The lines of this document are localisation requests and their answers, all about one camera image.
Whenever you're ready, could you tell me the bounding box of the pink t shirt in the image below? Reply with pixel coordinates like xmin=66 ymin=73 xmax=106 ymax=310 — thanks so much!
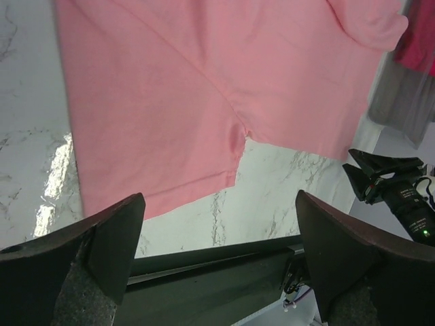
xmin=54 ymin=1 xmax=408 ymax=218

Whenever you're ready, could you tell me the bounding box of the grey plastic tray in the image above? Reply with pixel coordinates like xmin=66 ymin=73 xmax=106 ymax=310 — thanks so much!
xmin=367 ymin=54 xmax=434 ymax=149

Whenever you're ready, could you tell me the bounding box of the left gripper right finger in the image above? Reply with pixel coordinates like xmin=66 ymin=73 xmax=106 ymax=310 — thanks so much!
xmin=296 ymin=190 xmax=434 ymax=325

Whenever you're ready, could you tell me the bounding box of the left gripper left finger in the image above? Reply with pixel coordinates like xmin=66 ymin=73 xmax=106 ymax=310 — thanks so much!
xmin=1 ymin=194 xmax=145 ymax=325

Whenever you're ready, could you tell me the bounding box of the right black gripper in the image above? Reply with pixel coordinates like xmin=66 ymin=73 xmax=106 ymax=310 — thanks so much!
xmin=343 ymin=149 xmax=434 ymax=245

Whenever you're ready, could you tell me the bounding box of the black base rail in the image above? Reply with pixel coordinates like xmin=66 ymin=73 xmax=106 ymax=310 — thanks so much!
xmin=114 ymin=247 xmax=295 ymax=325

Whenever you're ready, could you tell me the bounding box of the crimson t shirt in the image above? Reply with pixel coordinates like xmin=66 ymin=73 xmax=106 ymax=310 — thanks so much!
xmin=394 ymin=0 xmax=434 ymax=77

